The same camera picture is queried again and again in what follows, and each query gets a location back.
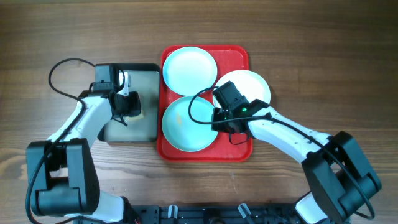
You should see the light blue top plate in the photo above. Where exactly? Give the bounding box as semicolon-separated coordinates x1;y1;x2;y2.
163;47;218;96

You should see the red plastic tray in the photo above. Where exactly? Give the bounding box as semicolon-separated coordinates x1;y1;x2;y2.
157;44;253;162

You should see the light green bottom plate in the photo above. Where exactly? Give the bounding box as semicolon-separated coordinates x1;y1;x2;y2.
162;96;218;152

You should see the black water basin tray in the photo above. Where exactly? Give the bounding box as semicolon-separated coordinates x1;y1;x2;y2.
98;63;160;142

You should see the white plate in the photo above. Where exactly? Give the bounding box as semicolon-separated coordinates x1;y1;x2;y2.
216;70;271;104

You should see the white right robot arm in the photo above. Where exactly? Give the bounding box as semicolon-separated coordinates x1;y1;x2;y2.
211;100;382;223

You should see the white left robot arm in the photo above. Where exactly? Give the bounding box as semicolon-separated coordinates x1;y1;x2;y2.
25;90;141;223

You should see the green yellow sponge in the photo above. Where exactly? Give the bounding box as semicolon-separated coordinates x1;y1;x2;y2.
125;113;144;122

